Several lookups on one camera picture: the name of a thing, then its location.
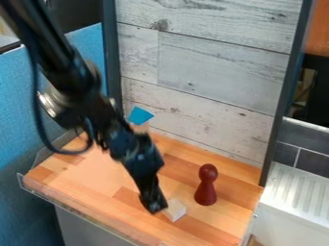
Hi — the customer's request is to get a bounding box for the light wooden cube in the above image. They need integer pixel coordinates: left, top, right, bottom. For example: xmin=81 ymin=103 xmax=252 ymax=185
xmin=160 ymin=198 xmax=189 ymax=223

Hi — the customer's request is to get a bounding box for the black cable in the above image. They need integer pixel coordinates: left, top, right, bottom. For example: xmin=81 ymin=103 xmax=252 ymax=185
xmin=29 ymin=47 xmax=95 ymax=156

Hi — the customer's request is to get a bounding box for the blue toy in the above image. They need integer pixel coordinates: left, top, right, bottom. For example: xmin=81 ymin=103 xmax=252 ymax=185
xmin=127 ymin=106 xmax=156 ymax=126

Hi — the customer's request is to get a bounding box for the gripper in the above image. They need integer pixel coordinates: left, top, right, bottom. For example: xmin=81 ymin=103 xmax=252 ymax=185
xmin=102 ymin=123 xmax=170 ymax=215

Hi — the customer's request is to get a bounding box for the red pawn piece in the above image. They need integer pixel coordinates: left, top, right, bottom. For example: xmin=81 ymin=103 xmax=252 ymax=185
xmin=192 ymin=163 xmax=220 ymax=207

